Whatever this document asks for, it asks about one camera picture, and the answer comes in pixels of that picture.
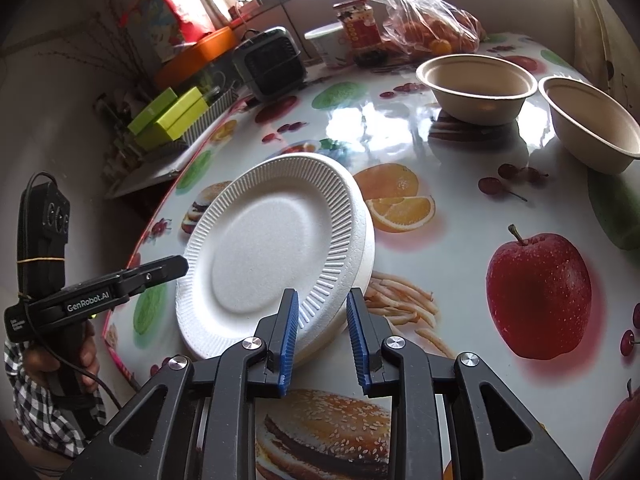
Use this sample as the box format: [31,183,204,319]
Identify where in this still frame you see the green flat box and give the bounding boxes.
[139,86,210,153]
[127,87,180,136]

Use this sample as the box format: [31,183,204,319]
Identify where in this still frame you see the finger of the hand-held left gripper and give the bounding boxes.
[117,255,190,301]

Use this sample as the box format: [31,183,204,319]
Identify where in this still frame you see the dried twigs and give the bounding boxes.
[85,0,151,111]

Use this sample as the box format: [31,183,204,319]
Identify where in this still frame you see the colourful printed carton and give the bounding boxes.
[122,0,216,63]

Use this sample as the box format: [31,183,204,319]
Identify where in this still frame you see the beige paper bowl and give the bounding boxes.
[415,54,539,126]
[538,75,640,176]

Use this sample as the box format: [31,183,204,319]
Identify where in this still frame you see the red label glass jar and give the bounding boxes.
[332,0,388,67]

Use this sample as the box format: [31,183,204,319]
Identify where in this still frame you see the plastic bag of oranges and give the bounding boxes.
[340,0,488,58]

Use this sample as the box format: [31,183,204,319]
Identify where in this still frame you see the black cable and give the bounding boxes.
[30,330,126,411]

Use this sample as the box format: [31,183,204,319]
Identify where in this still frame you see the small dark desk heater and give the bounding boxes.
[231,26,307,102]

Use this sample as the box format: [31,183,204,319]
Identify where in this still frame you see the white plastic tub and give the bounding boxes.
[304,22,351,67]

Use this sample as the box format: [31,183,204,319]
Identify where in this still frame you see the patterned beige curtain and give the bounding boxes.
[567,0,640,111]

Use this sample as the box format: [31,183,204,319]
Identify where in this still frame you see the fruit printed tablecloth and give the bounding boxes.
[102,32,640,480]

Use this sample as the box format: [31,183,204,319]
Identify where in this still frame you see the orange box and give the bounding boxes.
[154,26,237,92]

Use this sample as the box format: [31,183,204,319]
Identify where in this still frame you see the striped grey box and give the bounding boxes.
[142,87,238,161]

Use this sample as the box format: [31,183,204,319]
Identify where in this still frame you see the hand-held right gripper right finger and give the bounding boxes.
[346,287,583,480]

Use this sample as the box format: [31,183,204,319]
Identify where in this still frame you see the person's left forearm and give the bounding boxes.
[2,337,108,461]

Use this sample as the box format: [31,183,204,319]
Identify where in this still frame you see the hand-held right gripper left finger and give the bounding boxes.
[60,288,301,480]

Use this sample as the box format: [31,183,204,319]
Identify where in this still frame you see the white foam plate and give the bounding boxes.
[176,152,368,333]
[176,240,376,362]
[177,200,376,361]

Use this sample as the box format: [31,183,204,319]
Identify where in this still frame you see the person's left hand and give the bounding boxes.
[22,317,101,401]

